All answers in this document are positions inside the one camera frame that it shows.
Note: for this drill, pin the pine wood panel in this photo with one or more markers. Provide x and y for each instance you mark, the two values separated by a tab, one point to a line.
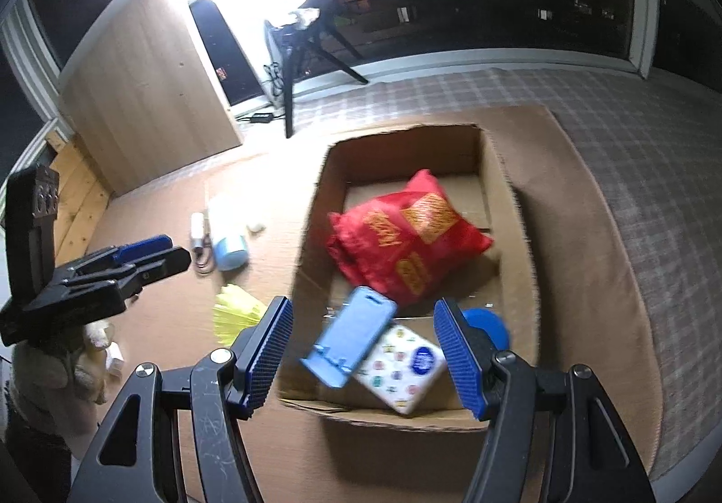
79	193

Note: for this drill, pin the white lotion tube blue cap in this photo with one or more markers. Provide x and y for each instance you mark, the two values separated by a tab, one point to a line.
228	238

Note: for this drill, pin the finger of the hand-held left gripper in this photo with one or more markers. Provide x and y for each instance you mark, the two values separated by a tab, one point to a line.
166	263
141	248

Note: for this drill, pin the red snack bag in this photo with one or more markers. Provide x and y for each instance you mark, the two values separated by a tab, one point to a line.
406	238

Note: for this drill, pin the small cylindrical tube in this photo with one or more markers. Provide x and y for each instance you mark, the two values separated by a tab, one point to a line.
197	229

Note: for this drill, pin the wooden cabinet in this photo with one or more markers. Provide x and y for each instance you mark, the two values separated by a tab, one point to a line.
152	85

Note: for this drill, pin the cardboard box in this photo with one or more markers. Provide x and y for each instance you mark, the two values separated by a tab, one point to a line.
502	187

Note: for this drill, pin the black tripod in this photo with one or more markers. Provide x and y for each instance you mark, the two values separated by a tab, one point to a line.
289	102

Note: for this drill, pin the white patterned tissue pack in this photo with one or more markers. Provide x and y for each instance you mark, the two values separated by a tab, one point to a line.
406	367

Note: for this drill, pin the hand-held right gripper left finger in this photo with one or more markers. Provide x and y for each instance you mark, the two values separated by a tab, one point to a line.
262	356

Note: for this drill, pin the blue phone stand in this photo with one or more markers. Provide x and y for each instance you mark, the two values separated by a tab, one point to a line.
349	334

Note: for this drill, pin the yellow shuttlecock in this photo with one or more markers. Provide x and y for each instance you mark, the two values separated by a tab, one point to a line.
237	311

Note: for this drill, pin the checked bed sheet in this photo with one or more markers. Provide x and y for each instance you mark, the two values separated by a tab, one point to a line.
648	153

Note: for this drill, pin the dark panel with white frame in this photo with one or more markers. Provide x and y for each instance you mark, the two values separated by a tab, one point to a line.
220	46

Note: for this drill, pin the black power strip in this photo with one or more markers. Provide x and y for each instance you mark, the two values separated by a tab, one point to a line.
261	117

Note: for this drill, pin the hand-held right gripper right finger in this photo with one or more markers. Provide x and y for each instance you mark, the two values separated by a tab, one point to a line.
460	356

